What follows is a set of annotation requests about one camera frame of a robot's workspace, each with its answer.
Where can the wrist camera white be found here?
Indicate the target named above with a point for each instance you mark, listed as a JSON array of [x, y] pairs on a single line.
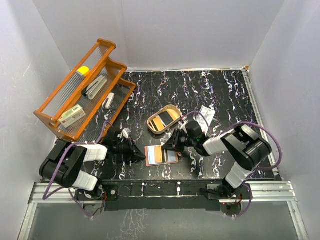
[[183, 120], [125, 133]]

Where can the white printed paper packet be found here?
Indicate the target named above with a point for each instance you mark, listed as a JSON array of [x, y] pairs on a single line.
[[205, 118]]

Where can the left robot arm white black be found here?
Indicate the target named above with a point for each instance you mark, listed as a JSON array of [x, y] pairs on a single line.
[[63, 165]]

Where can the green white staples box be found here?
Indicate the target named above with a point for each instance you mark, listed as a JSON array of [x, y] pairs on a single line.
[[71, 116]]

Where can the orange wooden shelf rack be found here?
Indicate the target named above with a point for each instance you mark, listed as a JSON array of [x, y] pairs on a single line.
[[68, 94]]

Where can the grey black stapler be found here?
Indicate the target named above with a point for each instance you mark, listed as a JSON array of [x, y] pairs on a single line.
[[92, 89]]

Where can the yellow grey eraser block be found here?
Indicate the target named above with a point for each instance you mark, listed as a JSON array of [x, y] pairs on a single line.
[[83, 71]]

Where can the small white stapler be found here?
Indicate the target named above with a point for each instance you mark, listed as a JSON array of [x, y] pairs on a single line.
[[108, 101]]

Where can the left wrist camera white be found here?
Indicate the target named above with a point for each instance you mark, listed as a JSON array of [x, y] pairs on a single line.
[[125, 133]]

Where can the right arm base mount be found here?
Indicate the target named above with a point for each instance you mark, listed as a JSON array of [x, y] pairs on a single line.
[[220, 192]]

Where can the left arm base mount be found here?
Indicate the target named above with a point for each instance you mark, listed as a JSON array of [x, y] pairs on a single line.
[[103, 198]]

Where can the beige oval tray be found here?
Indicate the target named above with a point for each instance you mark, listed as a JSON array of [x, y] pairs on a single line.
[[173, 110]]

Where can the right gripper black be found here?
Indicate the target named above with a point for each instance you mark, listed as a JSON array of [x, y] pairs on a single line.
[[173, 143]]

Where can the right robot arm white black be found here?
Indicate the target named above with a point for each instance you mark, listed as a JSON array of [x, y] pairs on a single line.
[[246, 147]]

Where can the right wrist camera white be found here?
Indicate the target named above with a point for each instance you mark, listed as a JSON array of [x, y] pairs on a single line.
[[183, 120]]

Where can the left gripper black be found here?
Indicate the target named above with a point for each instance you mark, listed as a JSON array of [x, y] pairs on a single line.
[[134, 153]]

